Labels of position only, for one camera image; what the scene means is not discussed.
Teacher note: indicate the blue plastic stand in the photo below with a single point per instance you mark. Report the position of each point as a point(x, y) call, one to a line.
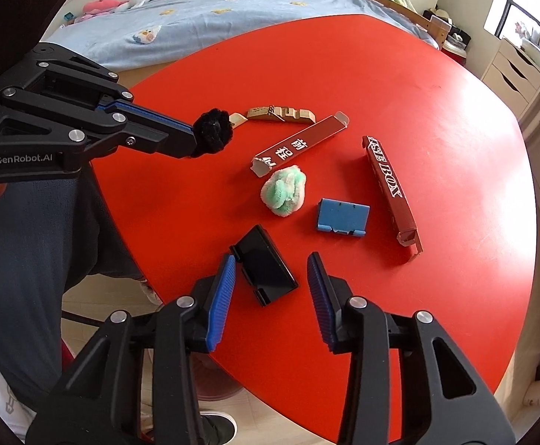
point(341, 215)

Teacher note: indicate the light blue printed blanket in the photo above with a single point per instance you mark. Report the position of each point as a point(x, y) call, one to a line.
point(251, 9)

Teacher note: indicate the wooden bed frame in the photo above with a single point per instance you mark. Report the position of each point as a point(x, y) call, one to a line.
point(437, 28)

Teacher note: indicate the white drawer cabinet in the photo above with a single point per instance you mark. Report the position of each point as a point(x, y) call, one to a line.
point(506, 74)

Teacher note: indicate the person's dark trouser leg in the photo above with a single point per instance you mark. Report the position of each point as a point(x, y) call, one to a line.
point(28, 264)

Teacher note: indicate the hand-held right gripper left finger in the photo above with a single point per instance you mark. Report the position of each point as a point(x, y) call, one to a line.
point(221, 303)

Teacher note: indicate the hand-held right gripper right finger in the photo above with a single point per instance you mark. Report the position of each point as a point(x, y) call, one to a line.
point(318, 303)

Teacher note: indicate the black fuzzy pompom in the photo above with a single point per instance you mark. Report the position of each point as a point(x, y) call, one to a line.
point(212, 132)

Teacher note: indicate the stack of papers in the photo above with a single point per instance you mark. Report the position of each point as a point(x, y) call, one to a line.
point(539, 48)

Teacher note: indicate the tan wooden block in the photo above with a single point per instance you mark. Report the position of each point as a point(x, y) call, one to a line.
point(293, 116)

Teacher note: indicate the small cream plastic piece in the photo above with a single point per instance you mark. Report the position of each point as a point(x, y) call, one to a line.
point(238, 119)

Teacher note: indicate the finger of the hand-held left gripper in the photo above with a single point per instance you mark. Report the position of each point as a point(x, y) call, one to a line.
point(158, 117)
point(167, 141)

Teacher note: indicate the dark red lettered box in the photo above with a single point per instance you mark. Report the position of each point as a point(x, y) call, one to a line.
point(390, 190)

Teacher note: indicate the black shoe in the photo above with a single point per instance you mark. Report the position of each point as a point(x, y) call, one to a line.
point(219, 429)

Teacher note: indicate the green white fuzzy ball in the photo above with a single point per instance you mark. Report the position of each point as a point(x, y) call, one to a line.
point(283, 192)

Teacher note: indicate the white shoe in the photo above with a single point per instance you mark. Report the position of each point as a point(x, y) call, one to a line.
point(151, 293)

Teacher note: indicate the pink plush toy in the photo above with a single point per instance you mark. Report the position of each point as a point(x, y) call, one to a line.
point(100, 7)

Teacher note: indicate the black plastic stand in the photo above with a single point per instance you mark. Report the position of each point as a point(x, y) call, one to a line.
point(265, 271)

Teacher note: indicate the red glossy long box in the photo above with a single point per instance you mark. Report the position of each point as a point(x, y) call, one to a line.
point(297, 146)

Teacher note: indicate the dark cloth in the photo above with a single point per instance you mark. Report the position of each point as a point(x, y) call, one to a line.
point(10, 0)

